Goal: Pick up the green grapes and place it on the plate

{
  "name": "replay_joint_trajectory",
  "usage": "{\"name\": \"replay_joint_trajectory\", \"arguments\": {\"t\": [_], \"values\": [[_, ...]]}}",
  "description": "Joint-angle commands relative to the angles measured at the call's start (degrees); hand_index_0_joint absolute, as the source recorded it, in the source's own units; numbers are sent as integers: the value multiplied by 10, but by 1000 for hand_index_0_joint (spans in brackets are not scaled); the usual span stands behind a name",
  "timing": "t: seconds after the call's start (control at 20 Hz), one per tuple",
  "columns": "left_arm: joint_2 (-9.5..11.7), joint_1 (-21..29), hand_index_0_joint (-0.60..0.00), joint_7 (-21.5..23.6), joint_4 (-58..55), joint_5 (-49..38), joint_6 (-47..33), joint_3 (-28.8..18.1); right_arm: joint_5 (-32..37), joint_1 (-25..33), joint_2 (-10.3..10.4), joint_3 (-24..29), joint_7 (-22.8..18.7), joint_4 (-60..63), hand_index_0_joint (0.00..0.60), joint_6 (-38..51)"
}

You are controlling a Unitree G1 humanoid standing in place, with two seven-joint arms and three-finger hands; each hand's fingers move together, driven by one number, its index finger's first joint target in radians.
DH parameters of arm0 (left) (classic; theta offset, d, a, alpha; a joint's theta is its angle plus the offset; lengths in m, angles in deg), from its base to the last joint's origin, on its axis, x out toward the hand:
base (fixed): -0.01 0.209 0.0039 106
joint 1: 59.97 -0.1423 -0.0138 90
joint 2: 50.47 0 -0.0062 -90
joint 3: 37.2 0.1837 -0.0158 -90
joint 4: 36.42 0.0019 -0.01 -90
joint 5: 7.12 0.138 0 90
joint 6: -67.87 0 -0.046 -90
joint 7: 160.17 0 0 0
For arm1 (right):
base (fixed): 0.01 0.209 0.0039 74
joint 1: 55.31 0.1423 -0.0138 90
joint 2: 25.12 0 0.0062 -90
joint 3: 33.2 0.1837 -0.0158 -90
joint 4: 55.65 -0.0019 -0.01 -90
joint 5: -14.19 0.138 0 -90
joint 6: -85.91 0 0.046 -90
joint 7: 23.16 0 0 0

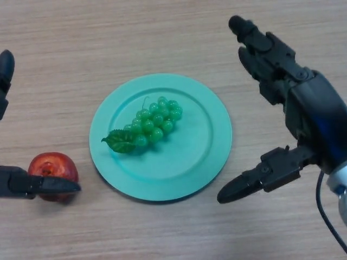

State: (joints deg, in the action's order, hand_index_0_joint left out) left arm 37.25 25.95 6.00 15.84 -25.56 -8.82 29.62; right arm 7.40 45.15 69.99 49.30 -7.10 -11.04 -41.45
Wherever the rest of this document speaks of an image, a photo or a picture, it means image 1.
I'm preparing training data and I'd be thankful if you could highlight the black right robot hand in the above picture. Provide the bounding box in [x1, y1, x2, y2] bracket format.
[216, 15, 347, 204]

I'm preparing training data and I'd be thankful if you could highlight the green grape bunch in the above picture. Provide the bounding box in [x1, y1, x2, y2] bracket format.
[101, 96, 183, 154]

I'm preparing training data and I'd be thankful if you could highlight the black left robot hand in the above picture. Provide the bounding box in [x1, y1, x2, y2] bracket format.
[0, 49, 82, 200]

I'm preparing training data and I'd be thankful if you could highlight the teal round plate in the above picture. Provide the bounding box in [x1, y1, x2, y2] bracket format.
[88, 73, 233, 202]

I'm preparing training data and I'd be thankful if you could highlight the red apple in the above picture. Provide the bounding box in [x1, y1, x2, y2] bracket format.
[28, 152, 80, 203]

